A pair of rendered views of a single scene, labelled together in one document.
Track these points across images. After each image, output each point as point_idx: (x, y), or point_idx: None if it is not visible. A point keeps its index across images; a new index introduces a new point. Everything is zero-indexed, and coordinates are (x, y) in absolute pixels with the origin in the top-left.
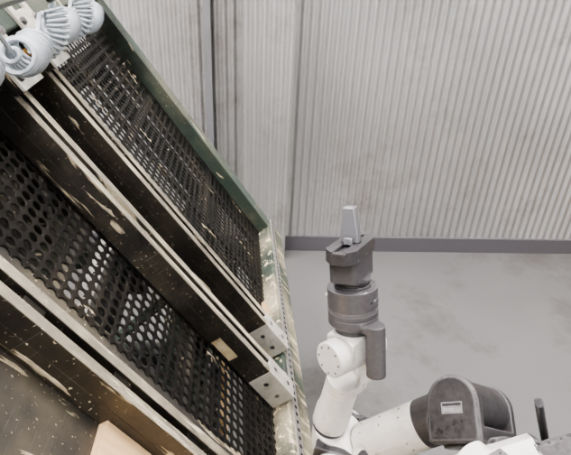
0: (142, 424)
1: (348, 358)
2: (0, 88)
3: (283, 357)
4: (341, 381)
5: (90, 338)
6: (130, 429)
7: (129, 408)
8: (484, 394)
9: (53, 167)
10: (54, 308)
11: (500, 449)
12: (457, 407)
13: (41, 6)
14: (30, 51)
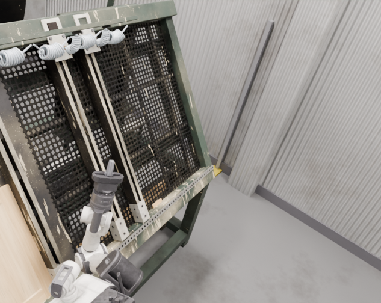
0: (17, 193)
1: (85, 216)
2: None
3: (139, 225)
4: None
5: (14, 154)
6: (13, 192)
7: (14, 184)
8: (122, 266)
9: (60, 91)
10: (7, 138)
11: (72, 266)
12: (108, 261)
13: None
14: (65, 48)
